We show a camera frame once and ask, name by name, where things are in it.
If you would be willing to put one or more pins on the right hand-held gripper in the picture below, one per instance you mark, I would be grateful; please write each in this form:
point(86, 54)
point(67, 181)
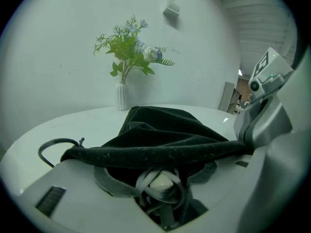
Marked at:
point(267, 69)

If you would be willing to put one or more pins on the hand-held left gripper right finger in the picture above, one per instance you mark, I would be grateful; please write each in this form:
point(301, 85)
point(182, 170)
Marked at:
point(274, 193)

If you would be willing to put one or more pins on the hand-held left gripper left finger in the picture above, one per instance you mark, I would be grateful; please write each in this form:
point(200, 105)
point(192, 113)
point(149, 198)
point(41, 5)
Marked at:
point(80, 203)

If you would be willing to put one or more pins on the white hair dryer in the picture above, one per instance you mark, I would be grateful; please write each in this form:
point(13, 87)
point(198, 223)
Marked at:
point(160, 184)

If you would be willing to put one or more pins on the black cloth bag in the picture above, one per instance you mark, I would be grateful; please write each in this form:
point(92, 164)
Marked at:
point(160, 135)

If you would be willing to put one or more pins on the grey leaning board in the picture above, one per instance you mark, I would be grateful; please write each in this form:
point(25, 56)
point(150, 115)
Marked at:
point(227, 96)

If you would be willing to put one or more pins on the white ribbed vase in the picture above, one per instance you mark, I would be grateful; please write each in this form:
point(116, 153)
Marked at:
point(122, 96)

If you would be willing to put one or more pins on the artificial flower bouquet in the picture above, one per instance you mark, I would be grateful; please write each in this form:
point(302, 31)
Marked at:
point(131, 50)

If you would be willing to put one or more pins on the white wall fixture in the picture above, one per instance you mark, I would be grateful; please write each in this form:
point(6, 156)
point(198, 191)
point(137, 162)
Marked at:
point(172, 7)

